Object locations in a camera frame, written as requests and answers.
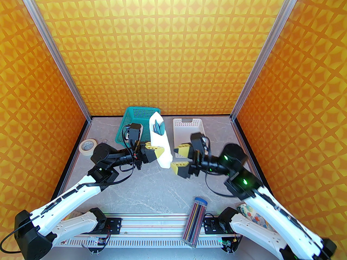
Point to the white paper napkin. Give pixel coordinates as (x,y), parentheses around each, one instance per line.
(162,150)

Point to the white plastic basket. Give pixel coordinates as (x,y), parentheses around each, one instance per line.
(184,134)

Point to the green plastic spoon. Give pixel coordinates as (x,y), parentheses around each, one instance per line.
(161,127)

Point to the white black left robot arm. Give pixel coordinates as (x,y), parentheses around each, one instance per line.
(65,199)

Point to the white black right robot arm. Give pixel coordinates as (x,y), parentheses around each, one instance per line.
(276,215)

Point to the cream masking tape roll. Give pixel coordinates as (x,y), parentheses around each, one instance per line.
(86,153)

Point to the teal plastic mesh basket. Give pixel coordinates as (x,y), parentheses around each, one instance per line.
(141,114)

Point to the clear case of coloured pencils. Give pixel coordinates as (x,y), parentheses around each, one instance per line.
(195,221)

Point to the patterned tissue pack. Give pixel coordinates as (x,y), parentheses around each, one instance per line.
(254,218)

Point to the white box of coloured markers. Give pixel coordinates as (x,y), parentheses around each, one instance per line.
(73,216)

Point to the small electronics board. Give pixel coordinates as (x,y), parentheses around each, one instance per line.
(100,242)
(227,244)

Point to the aluminium mounting rail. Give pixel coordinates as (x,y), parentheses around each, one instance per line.
(157,223)

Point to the aluminium frame post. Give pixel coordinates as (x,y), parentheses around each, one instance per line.
(266,50)
(55,53)

